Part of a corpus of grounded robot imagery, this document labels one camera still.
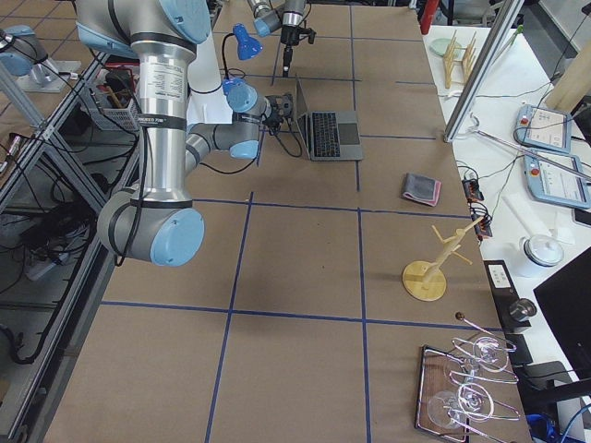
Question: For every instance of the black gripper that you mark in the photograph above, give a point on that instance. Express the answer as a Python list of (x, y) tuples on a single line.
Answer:
[(289, 36), (275, 109)]

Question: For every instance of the grey laptop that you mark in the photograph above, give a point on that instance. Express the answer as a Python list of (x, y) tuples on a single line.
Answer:
[(329, 136)]

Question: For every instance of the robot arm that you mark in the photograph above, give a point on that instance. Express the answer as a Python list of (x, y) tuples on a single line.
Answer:
[(287, 18), (186, 111)]

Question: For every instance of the blue desk lamp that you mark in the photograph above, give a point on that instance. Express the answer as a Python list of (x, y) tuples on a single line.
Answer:
[(247, 48)]

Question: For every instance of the green plate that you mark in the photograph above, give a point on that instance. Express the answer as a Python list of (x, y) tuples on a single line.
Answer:
[(440, 47)]

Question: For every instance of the folded grey cloth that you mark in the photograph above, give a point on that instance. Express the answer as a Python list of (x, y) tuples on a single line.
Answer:
[(421, 189)]

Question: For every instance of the white plastic basket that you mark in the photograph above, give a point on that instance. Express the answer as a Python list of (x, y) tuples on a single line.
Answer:
[(109, 98)]

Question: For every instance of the wooden dish rack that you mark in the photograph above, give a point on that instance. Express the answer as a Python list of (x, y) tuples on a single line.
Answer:
[(466, 61)]

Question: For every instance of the wooden mug tree stand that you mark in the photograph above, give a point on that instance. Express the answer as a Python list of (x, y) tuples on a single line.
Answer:
[(424, 280)]

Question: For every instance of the far teach pendant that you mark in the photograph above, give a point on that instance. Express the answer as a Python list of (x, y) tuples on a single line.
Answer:
[(542, 128)]

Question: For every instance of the teach pendant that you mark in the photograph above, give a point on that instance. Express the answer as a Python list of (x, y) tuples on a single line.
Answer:
[(548, 179), (542, 128)]

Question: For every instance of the near teach pendant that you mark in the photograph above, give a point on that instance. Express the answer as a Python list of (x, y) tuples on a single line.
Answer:
[(548, 179)]

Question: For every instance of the white kettle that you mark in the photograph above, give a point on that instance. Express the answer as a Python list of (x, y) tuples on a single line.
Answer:
[(536, 254)]

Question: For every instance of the black monitor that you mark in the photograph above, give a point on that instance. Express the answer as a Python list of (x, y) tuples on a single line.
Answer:
[(564, 299)]

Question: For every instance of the wine glass rack tray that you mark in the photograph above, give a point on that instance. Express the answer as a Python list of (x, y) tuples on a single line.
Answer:
[(453, 398)]

